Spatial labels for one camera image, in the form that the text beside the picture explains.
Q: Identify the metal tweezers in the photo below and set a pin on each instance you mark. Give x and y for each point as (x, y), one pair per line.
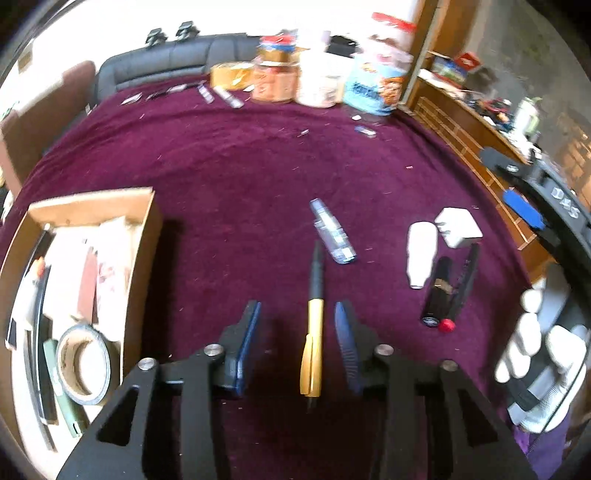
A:
(131, 98)

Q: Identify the small white bottle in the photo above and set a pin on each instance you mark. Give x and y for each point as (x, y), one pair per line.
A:
(421, 251)

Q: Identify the small clear cap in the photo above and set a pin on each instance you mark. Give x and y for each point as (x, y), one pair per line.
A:
(365, 130)

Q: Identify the red black pen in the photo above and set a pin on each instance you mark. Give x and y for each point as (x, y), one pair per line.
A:
(464, 286)

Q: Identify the green rectangular lighter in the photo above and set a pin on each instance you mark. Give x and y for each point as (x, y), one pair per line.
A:
(62, 397)

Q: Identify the yellow and black pen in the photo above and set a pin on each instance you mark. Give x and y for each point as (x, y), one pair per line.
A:
(315, 323)

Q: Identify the clear jar with blue label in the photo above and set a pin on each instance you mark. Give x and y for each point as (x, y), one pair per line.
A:
(376, 78)

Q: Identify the black leather sofa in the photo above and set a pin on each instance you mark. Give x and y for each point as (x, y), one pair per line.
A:
(152, 62)

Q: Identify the yellow tape roll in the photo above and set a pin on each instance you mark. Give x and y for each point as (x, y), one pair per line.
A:
(231, 75)

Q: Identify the wooden cabinet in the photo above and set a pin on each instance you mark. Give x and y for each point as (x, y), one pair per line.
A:
(466, 134)

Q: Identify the person's right forearm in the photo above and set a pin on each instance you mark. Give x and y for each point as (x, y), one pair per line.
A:
(545, 454)

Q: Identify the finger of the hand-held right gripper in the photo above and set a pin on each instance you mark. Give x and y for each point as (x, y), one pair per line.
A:
(524, 207)
(501, 161)

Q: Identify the white charger adapter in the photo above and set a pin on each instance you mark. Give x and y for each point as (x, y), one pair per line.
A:
(459, 226)

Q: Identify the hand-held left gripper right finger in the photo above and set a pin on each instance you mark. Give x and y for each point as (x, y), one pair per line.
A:
(347, 346)

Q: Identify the thin black pen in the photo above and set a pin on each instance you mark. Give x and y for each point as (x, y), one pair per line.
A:
(175, 90)

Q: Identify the cardboard box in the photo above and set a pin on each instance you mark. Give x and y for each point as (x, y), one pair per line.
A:
(138, 258)

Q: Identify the clear plastic pen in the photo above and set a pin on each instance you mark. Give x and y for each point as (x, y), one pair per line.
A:
(332, 233)

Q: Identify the black clip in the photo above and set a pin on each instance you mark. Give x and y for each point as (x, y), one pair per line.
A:
(187, 31)
(155, 37)

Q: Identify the brown chair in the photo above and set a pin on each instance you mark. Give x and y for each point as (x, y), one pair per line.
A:
(51, 110)

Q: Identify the person's right hand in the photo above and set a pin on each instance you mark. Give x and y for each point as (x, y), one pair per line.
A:
(549, 355)

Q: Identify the gold tin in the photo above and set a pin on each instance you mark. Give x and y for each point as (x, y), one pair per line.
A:
(277, 50)

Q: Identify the orange jar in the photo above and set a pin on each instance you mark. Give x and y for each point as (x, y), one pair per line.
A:
(274, 83)

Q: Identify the red box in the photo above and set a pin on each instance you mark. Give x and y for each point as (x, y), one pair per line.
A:
(457, 67)

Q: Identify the black lipstick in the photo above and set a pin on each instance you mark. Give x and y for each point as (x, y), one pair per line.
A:
(438, 290)

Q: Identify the white kettle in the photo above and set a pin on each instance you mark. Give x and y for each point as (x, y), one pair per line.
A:
(525, 120)

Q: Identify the small white pen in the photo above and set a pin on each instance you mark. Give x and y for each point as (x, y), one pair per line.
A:
(205, 92)

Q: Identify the white plastic jar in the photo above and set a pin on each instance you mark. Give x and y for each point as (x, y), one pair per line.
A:
(321, 81)

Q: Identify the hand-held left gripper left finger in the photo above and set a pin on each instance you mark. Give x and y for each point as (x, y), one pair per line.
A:
(249, 346)

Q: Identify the black tape roll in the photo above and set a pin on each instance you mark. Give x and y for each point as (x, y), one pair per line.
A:
(67, 364)

